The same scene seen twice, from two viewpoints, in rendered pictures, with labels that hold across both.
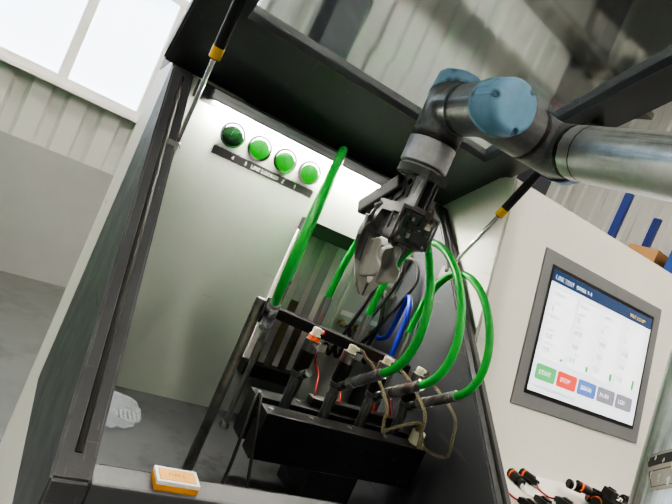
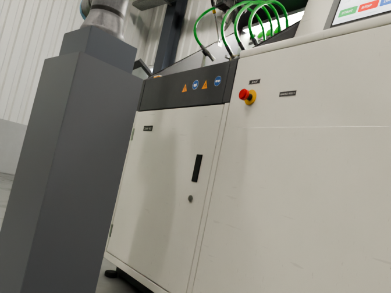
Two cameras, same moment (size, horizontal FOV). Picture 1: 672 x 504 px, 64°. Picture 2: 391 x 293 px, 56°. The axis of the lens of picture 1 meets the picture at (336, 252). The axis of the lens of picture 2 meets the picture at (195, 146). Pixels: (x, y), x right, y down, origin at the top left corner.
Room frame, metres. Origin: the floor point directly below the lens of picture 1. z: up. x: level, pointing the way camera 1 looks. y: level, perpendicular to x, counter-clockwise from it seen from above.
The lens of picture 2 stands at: (0.56, -1.66, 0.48)
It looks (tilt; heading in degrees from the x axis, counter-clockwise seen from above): 6 degrees up; 81
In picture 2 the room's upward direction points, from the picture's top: 12 degrees clockwise
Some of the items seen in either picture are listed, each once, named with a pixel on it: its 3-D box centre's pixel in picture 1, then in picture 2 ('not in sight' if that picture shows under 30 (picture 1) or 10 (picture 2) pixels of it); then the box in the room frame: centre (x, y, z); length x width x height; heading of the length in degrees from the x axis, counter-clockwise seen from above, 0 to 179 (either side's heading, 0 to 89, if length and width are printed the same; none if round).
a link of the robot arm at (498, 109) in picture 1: (497, 114); not in sight; (0.74, -0.13, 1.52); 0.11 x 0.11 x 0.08; 24
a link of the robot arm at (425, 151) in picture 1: (428, 159); not in sight; (0.83, -0.07, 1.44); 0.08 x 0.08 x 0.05
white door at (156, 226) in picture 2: not in sight; (157, 188); (0.68, -0.14, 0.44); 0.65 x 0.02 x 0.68; 117
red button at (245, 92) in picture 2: not in sight; (246, 95); (0.86, -0.55, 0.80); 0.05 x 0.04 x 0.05; 117
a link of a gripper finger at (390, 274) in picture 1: (386, 273); (226, 18); (0.83, -0.08, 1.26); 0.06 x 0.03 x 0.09; 27
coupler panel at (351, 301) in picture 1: (375, 288); not in sight; (1.25, -0.12, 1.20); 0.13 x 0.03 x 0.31; 117
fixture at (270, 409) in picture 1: (325, 456); not in sight; (0.96, -0.13, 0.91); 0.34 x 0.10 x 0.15; 117
